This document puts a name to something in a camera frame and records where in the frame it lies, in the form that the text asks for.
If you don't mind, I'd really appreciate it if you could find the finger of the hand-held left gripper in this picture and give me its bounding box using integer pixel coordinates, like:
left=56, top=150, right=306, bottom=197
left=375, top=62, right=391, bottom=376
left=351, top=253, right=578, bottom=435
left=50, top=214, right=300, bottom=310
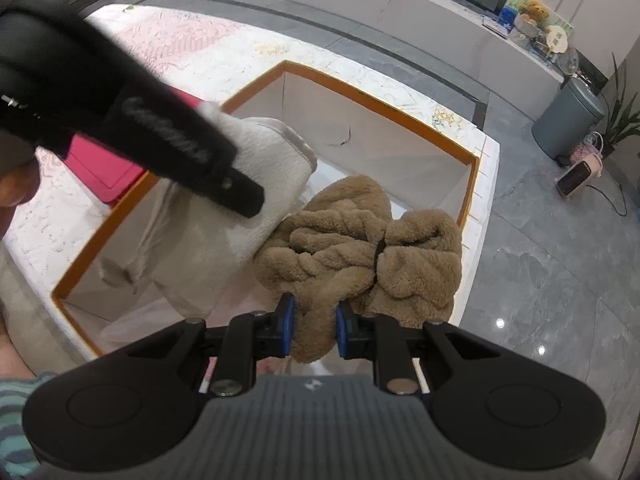
left=199, top=164, right=266, bottom=220

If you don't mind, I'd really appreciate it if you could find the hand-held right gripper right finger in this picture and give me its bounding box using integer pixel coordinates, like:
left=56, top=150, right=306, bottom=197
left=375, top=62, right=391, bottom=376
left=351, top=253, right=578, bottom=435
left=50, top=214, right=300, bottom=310
left=335, top=301, right=504, bottom=395

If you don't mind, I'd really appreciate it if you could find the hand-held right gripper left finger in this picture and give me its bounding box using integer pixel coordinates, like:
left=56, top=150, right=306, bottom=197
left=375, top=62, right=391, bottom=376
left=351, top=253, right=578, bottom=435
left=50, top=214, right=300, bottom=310
left=127, top=293, right=297, bottom=396

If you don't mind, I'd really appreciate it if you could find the cream towel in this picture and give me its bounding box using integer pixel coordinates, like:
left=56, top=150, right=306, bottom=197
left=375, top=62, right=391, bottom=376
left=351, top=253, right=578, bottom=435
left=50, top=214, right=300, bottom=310
left=97, top=102, right=319, bottom=322

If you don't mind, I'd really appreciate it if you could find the brown plush cloth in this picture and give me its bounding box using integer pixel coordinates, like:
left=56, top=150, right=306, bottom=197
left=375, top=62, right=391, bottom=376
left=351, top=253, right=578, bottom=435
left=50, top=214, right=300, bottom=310
left=252, top=175, right=464, bottom=364

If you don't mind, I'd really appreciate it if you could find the orange cardboard box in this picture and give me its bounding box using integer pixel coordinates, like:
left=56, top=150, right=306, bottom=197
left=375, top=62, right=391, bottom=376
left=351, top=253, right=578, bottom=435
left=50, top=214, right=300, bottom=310
left=50, top=60, right=481, bottom=362

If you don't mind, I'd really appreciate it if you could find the person's left hand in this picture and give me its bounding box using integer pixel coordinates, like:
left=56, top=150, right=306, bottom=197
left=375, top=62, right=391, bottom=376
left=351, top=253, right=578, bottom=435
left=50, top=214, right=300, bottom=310
left=0, top=161, right=41, bottom=210

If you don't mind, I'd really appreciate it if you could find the red plastic box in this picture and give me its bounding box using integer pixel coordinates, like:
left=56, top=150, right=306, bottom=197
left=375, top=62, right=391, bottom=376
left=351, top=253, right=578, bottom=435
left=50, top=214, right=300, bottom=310
left=35, top=85, right=221, bottom=206

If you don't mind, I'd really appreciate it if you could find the white marble television console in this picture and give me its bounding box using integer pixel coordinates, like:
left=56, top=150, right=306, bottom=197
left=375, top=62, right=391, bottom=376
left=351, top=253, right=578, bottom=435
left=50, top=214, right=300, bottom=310
left=145, top=0, right=579, bottom=126

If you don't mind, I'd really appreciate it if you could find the pink heater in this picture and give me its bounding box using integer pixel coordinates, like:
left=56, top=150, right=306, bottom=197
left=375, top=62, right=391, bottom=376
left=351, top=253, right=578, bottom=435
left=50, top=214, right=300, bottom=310
left=556, top=156, right=605, bottom=200

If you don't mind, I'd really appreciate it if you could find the teal striped clothing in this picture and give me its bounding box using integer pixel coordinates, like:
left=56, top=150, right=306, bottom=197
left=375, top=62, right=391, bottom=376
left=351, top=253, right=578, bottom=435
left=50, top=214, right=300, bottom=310
left=0, top=371, right=59, bottom=479

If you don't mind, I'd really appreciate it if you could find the pink woven basket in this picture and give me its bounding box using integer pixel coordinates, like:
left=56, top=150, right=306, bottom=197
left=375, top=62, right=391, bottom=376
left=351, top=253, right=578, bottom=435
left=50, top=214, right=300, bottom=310
left=570, top=132, right=606, bottom=166

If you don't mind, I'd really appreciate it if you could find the white book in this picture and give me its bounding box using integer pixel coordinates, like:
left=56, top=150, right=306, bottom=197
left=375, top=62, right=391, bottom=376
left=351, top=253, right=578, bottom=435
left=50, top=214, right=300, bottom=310
left=482, top=15, right=511, bottom=39

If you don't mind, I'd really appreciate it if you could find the grey trash can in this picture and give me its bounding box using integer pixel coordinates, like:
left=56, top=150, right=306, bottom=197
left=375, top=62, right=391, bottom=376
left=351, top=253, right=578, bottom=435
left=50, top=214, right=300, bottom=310
left=531, top=76, right=609, bottom=161

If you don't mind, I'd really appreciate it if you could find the green blue poster card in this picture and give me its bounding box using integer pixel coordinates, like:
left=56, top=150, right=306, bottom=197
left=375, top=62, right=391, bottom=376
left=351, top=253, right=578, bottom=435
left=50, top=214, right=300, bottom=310
left=497, top=0, right=574, bottom=41

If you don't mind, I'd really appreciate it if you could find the teddy bear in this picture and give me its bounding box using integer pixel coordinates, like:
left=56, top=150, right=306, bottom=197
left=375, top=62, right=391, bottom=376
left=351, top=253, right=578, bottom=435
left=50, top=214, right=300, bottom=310
left=515, top=0, right=551, bottom=44

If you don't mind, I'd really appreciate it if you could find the white round fan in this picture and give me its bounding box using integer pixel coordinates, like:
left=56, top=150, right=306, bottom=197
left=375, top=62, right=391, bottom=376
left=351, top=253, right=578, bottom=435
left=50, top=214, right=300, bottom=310
left=545, top=25, right=571, bottom=54

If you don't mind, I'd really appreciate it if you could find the long leaf potted plant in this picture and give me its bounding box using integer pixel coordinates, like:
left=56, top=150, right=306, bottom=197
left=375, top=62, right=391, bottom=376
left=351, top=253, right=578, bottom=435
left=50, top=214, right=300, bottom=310
left=597, top=52, right=640, bottom=159

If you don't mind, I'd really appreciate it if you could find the black heater cable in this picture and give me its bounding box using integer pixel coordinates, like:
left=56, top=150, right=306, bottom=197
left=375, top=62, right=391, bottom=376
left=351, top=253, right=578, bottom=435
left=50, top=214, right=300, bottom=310
left=587, top=182, right=629, bottom=219

